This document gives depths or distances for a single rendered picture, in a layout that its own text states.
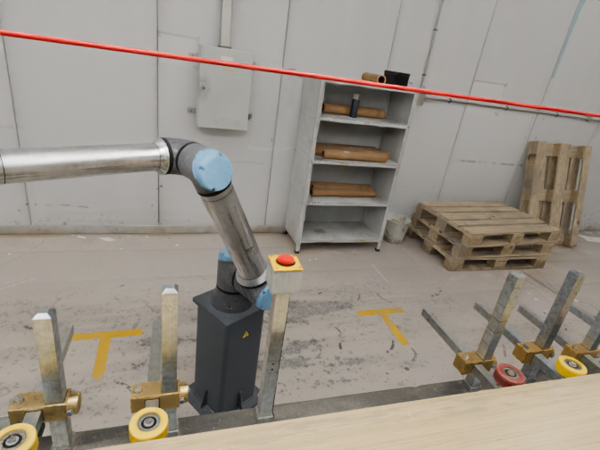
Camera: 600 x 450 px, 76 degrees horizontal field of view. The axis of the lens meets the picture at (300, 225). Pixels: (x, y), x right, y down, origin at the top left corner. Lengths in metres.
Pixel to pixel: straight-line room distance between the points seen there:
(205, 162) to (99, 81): 2.38
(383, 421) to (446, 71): 3.67
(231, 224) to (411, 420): 0.78
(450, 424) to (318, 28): 3.15
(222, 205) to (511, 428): 1.00
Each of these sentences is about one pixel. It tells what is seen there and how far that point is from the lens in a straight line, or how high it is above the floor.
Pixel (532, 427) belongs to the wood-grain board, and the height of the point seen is 0.90.
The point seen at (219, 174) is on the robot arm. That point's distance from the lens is 1.19.
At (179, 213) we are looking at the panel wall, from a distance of 3.73.
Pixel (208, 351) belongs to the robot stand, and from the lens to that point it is 1.93.
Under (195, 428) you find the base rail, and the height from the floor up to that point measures 0.70.
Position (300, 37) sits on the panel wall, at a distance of 3.59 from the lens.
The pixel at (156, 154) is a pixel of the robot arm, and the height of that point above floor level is 1.34.
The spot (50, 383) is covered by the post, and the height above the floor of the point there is 0.93.
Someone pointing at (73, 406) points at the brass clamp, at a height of 0.85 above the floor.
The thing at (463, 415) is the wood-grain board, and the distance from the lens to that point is 1.16.
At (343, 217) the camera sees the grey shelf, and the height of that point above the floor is 0.18.
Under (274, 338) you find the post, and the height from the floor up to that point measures 1.00.
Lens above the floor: 1.67
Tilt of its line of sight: 23 degrees down
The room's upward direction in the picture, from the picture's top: 9 degrees clockwise
